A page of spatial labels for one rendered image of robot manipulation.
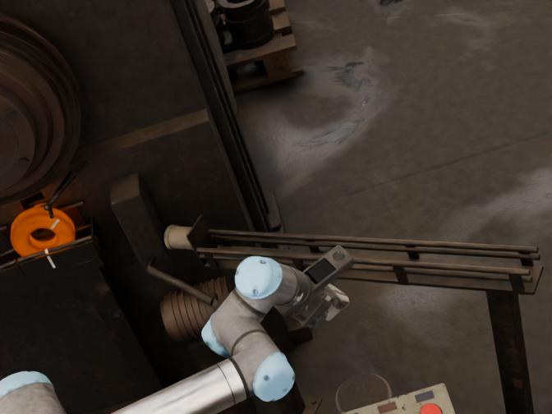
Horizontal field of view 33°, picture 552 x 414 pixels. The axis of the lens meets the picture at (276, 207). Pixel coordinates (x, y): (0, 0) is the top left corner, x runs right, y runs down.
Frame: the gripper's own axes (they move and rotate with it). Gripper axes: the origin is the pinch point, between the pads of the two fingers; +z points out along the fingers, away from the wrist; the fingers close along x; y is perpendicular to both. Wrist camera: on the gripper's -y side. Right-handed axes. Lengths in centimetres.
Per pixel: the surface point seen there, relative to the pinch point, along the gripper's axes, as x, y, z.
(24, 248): -71, 47, -8
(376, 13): -161, -66, 175
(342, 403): 11.5, 18.1, 8.0
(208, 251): -37.4, 16.6, 5.5
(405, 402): 24.2, 6.4, -0.1
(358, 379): 9.2, 13.0, 11.8
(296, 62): -159, -27, 149
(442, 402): 29.0, 1.6, 2.1
